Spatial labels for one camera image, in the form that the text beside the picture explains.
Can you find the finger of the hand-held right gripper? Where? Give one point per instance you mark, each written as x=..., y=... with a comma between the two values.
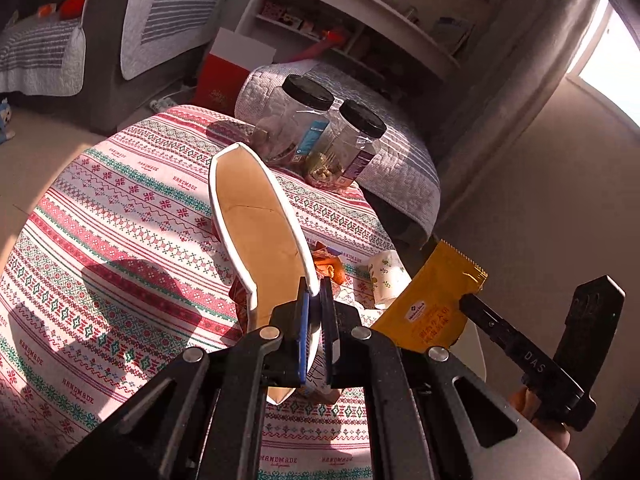
x=505, y=340
x=597, y=320

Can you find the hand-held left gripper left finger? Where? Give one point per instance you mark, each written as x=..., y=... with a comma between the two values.
x=302, y=332

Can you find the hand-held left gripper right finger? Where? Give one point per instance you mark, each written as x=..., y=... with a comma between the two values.
x=327, y=332

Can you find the orange wrapper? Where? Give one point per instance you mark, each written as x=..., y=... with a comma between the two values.
x=330, y=265

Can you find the yellow snack packet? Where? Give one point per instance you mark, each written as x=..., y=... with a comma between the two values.
x=430, y=300

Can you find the floral paper cup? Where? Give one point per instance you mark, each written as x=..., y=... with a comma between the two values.
x=387, y=272

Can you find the person's right hand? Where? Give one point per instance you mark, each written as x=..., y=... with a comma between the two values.
x=522, y=402

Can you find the quilted grey chair cushion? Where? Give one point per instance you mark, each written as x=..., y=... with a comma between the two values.
x=400, y=170

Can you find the purple label clear jar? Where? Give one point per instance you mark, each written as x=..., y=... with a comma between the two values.
x=350, y=155

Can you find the teal label clear jar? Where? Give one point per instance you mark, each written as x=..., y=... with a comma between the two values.
x=290, y=125

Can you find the patterned red green tablecloth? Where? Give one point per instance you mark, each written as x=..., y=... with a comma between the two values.
x=125, y=210

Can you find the bright window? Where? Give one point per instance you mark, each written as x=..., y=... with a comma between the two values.
x=610, y=60

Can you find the red and white box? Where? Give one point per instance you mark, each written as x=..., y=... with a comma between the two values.
x=220, y=80

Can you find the white power strip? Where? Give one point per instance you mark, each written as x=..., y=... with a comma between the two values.
x=164, y=104

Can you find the beige floral curtain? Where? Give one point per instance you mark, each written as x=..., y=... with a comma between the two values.
x=525, y=60

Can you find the striped grey sofa cover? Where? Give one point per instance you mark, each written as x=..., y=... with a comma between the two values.
x=170, y=20
x=40, y=55

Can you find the dark grey sofa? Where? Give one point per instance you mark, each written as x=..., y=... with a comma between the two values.
x=102, y=35

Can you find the blue plush toy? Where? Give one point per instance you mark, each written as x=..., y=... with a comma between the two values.
x=6, y=120

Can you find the red plush toy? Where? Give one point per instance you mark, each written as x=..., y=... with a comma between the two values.
x=74, y=4

